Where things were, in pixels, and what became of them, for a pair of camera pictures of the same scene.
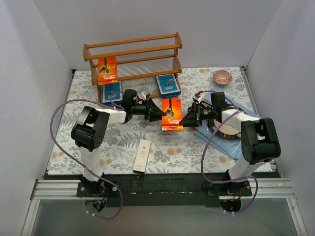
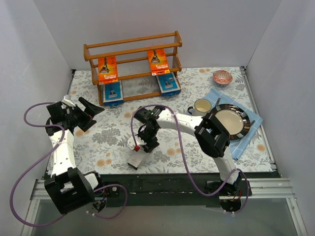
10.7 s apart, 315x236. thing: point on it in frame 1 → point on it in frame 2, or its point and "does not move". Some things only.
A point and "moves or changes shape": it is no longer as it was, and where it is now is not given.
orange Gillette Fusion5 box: (173, 107) → (158, 62)
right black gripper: (197, 114) → (150, 143)
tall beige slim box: (141, 157) moves or changes shape
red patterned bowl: (222, 77) does not move
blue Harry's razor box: (109, 88) does not move
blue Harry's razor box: (168, 86) does not move
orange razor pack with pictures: (107, 70) does not move
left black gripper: (148, 110) → (82, 117)
